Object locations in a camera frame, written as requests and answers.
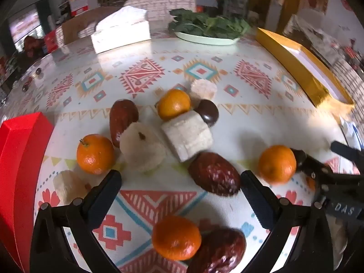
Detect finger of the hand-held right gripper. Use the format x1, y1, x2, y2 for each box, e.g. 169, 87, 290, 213
330, 140, 364, 167
290, 147, 342, 183

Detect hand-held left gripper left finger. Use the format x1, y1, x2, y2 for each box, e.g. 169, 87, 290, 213
30, 169, 123, 273

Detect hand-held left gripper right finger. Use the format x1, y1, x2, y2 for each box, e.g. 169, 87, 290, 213
240, 170, 334, 273

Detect orange tangerine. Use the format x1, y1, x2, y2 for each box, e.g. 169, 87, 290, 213
76, 134, 116, 175
156, 89, 191, 121
152, 215, 202, 261
258, 145, 297, 184

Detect wrinkled red date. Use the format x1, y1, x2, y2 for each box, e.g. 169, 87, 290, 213
188, 152, 242, 197
109, 99, 140, 148
186, 227, 247, 273

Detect red cardboard box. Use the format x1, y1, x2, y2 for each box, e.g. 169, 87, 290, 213
0, 112, 55, 272

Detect peeled banana piece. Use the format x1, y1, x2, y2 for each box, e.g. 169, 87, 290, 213
53, 170, 92, 205
190, 79, 217, 106
119, 122, 167, 172
162, 110, 214, 162

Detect dark brown chestnut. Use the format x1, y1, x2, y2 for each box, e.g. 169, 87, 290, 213
197, 99, 219, 127

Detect gold cardboard box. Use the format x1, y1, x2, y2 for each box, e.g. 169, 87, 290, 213
255, 28, 355, 109

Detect patterned tablecloth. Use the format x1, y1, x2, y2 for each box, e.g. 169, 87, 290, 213
0, 20, 364, 273

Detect white tissue box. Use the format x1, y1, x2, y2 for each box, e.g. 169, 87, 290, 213
90, 6, 151, 54

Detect pale green plate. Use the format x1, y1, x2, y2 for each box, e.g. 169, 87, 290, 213
174, 30, 241, 46

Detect chair with brown cover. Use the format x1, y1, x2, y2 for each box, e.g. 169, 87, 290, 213
62, 7, 120, 44

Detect leafy green vegetables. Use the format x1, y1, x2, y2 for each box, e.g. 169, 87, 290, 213
168, 8, 251, 39

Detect chair with white quilted cover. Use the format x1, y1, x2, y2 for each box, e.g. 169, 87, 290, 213
124, 0, 197, 21

